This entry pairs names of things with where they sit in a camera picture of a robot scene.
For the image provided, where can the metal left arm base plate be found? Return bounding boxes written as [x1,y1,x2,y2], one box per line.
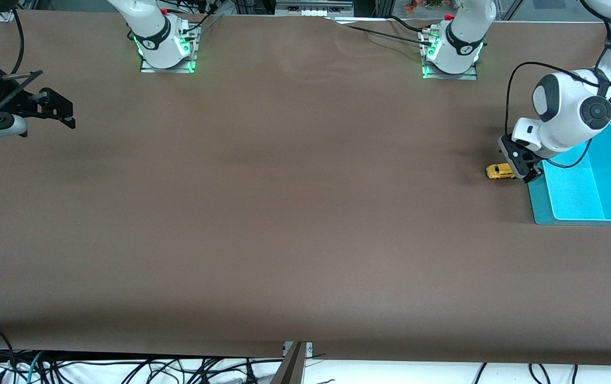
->
[419,28,480,81]

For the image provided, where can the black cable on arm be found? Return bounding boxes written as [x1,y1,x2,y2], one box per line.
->
[505,61,602,169]
[11,8,26,76]

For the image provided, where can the yellow beetle toy car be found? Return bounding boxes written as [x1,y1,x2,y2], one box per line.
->
[486,164,517,180]

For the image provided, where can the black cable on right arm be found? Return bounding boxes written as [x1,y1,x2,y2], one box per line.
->
[11,8,26,76]

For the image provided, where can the black cable across table edge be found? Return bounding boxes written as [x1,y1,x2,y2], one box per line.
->
[326,15,437,50]

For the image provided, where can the grey power strip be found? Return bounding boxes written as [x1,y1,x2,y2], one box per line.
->
[275,0,355,17]

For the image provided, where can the teal floor cable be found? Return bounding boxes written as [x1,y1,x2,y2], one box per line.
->
[26,350,45,384]

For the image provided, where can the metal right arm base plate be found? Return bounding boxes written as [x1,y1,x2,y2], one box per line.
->
[140,21,200,74]

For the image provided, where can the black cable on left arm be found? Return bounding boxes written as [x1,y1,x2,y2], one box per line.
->
[505,61,602,169]

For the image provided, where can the black tangled floor cables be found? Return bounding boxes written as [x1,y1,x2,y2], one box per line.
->
[38,356,284,384]

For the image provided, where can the aluminium frame post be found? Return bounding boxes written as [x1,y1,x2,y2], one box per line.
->
[374,0,398,20]

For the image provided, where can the turquoise plastic bin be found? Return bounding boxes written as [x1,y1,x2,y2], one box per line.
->
[528,123,611,226]

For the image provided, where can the metal table bracket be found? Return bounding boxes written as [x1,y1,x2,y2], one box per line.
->
[269,341,314,384]

